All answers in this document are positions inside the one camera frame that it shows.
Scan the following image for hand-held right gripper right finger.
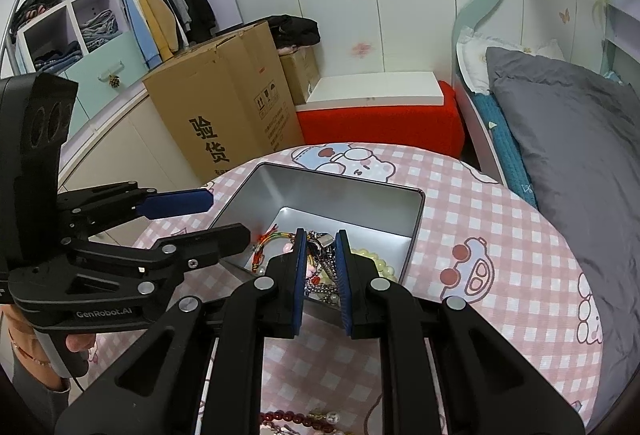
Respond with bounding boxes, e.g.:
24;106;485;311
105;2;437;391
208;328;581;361
335;230;587;435

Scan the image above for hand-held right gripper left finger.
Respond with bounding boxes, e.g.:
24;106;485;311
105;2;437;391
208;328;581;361
54;228;308;435

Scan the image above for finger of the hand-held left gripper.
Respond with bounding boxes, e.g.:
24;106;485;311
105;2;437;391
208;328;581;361
56;182;215;237
10;224;251;304

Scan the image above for silver chain necklace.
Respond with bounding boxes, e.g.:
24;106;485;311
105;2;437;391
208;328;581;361
304;229;347;307

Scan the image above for pale yellow bead bracelet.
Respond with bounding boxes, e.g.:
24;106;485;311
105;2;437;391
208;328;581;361
350;246;402;282

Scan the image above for red green cord bracelet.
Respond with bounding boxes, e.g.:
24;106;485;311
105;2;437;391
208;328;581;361
249;229;297;273

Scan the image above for grey metal tin box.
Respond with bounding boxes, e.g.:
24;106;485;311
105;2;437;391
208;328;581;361
207;161;426;317

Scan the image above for pile of mixed jewelry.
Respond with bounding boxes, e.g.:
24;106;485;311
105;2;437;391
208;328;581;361
257;407;351;435

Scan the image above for person's left hand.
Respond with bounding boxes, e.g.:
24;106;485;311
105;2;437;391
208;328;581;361
65;334;98;366

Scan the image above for white curved cabinet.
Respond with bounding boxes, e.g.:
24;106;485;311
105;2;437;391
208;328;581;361
57;85;212;196

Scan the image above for large cardboard box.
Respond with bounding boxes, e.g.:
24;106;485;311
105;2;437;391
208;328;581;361
142;21;306;184

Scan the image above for folded blue clothes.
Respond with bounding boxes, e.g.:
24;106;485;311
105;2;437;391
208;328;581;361
34;41;82;72

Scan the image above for teal drawer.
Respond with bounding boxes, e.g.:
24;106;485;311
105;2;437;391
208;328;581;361
62;32;151;136

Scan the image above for round table with checked cloth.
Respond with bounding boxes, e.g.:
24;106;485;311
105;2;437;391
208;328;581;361
95;142;607;435

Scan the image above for folded grey clothes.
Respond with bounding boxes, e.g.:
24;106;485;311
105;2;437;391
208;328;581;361
80;10;121;54

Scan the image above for dark clothes pile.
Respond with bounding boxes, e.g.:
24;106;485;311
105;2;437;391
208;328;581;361
12;0;60;28

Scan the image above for red ottoman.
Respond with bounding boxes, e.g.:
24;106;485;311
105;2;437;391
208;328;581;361
295;81;464;161

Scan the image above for small cardboard box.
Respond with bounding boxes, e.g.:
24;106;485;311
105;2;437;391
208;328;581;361
279;46;321;106

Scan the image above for row of hanging clothes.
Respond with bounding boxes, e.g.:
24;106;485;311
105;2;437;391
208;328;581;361
111;0;217;70

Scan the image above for white board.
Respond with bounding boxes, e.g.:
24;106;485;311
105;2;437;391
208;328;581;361
305;71;446;106

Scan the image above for black garment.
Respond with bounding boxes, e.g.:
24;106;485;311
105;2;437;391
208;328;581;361
215;15;321;48

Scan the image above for teal waffle blanket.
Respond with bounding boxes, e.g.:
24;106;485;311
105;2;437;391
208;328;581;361
472;92;539;208

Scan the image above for white pillow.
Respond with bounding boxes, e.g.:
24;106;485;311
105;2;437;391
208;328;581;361
456;27;494;96

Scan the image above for grey blanket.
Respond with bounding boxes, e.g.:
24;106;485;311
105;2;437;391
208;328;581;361
485;46;640;416

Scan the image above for thin red wrist string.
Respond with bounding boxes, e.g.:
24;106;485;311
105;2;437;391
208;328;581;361
7;327;54;369

